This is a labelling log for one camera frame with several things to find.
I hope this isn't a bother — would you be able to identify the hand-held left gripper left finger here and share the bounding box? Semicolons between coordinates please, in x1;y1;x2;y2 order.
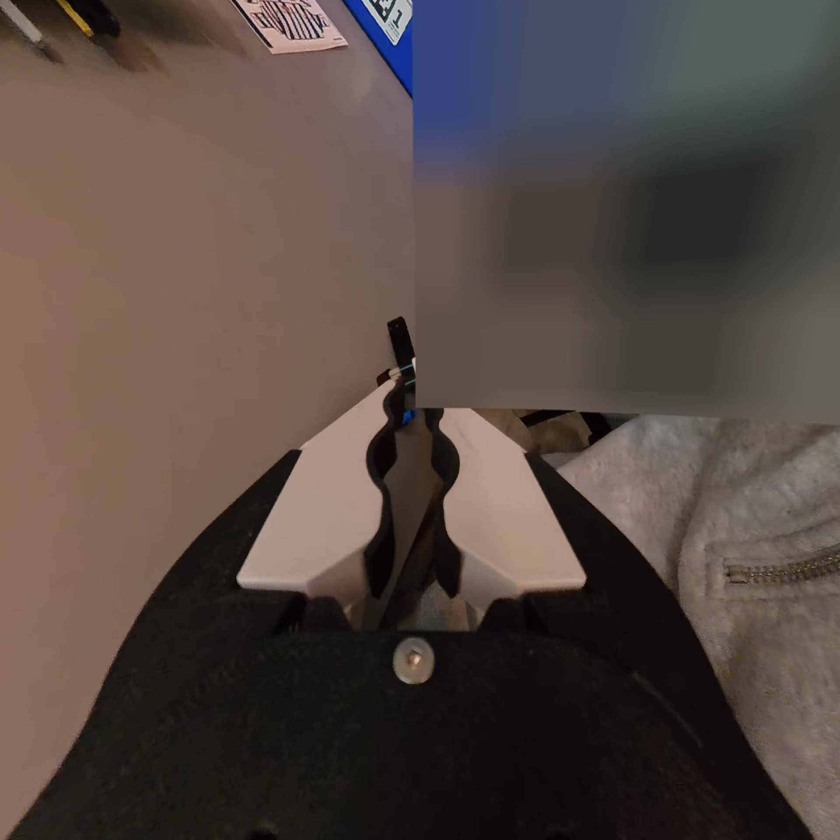
236;384;409;621

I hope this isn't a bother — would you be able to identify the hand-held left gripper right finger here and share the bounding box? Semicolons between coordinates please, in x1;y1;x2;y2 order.
423;408;588;623

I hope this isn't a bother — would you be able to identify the black lego beam assembly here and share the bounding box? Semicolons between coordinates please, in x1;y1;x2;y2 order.
376;316;417;427

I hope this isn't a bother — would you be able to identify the yellow black lego model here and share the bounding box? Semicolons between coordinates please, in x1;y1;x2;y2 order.
0;0;122;47

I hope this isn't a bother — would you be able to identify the grey zip hoodie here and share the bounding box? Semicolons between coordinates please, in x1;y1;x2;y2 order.
545;413;840;840

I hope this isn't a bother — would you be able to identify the blue plastic bin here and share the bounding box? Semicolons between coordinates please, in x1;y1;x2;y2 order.
341;0;414;99

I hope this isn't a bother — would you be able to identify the striped sticker sheet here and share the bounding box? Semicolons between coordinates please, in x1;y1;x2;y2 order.
230;0;349;55

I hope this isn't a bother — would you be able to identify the white printed bin tag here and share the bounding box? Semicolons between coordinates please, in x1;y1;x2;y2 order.
364;0;414;47

